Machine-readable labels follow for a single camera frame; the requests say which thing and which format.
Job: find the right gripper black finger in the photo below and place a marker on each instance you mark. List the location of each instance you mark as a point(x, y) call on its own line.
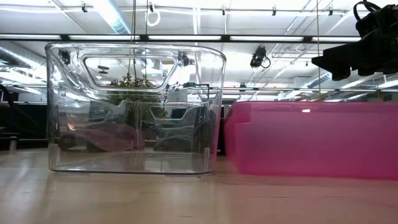
point(342, 53)
point(329, 65)

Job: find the pink-red plastic bin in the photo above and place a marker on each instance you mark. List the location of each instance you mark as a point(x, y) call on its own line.
point(311, 143)

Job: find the dark grey baseball cap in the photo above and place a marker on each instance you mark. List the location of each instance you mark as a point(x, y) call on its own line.
point(177, 141)

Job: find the clear plastic bin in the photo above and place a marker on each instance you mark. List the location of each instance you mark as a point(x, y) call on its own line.
point(130, 161)

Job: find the black metal pipe stand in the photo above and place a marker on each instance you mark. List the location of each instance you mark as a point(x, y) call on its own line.
point(203, 84)

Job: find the green potted plant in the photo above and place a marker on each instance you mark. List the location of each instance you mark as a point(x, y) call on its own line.
point(133, 84)

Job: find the black ceiling light rail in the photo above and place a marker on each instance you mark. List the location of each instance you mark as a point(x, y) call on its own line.
point(186, 38)

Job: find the silver spiral air duct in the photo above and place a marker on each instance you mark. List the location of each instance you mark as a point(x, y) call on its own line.
point(116, 18)

